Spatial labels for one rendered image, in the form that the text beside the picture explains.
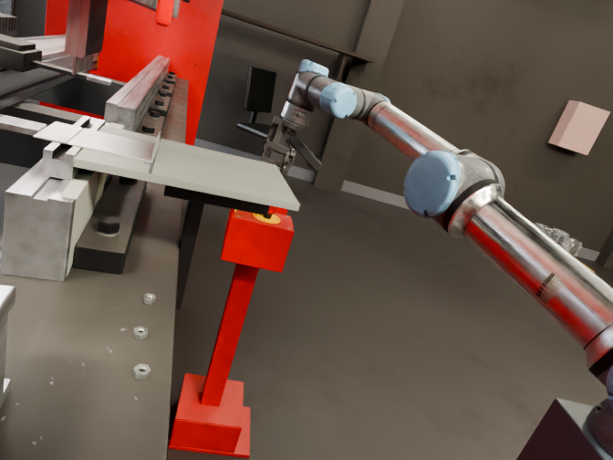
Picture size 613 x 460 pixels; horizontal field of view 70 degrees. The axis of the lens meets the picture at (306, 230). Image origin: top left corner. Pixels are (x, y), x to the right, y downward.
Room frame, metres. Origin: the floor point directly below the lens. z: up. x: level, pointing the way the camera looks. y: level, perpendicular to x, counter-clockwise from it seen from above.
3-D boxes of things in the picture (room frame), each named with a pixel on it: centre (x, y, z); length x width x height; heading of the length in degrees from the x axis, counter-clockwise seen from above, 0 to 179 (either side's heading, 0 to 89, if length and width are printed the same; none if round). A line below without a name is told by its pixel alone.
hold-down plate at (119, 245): (0.58, 0.27, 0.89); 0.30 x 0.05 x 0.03; 20
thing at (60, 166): (0.54, 0.32, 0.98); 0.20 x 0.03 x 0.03; 20
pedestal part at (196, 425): (1.10, 0.10, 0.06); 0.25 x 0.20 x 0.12; 103
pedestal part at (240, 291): (1.09, 0.13, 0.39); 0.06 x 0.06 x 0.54; 13
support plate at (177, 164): (0.57, 0.17, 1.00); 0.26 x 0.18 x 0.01; 110
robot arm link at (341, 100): (1.09, 0.03, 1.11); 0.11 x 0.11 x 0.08; 42
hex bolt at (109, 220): (0.48, 0.24, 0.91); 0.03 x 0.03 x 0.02
